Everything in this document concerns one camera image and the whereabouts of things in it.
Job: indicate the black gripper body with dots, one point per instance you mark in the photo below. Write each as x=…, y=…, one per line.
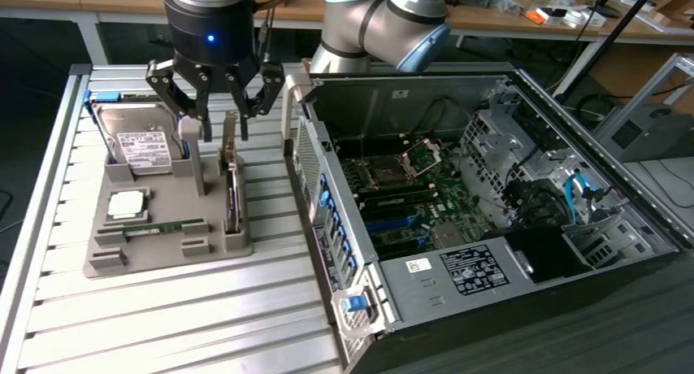
x=212, y=44

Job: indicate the graphics card with metal bracket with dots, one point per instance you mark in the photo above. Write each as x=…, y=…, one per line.
x=233, y=195

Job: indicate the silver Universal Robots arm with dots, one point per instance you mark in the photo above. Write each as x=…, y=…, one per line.
x=380, y=20

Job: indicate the silver CPU chip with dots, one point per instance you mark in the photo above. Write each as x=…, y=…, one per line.
x=126, y=205

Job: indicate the CPU socket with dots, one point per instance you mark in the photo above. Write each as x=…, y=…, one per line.
x=391, y=174

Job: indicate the metal socket cover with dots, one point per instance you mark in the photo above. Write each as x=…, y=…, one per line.
x=424, y=156

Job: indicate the green RAM stick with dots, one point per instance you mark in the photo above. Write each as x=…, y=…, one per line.
x=154, y=227

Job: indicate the open grey PC case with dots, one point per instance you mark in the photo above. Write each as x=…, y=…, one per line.
x=348, y=227

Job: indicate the grey plastic parts rack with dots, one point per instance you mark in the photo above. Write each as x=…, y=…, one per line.
x=174, y=244

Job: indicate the blue expansion slot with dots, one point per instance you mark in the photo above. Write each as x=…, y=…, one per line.
x=388, y=224

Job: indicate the green motherboard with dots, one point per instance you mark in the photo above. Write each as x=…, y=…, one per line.
x=456, y=195

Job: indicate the silver disk bay cage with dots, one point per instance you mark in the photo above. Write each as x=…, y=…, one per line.
x=505, y=146
x=603, y=244

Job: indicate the small orange box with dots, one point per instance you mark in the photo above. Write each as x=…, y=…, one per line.
x=536, y=16

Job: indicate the blue case latch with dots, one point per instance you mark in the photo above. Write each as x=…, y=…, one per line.
x=356, y=303

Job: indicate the grey power supply unit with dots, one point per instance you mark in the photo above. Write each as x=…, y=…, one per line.
x=419, y=292

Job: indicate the small white box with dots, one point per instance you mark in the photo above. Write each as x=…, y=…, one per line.
x=595, y=21

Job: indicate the black stand pole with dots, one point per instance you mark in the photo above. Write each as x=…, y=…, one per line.
x=608, y=40

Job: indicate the black monitor with stand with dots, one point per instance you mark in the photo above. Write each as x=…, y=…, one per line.
x=605, y=10

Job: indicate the grey computer tower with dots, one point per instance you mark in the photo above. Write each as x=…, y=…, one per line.
x=651, y=134

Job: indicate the wooden desk with clutter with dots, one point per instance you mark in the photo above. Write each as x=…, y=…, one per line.
x=651, y=34

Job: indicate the brown cardboard piece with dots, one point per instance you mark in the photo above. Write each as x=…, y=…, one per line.
x=679, y=4

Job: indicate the hard disk with blue bracket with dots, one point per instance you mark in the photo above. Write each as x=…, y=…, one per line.
x=138, y=138

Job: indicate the aluminium profile frame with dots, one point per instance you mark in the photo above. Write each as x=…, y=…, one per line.
x=684, y=61

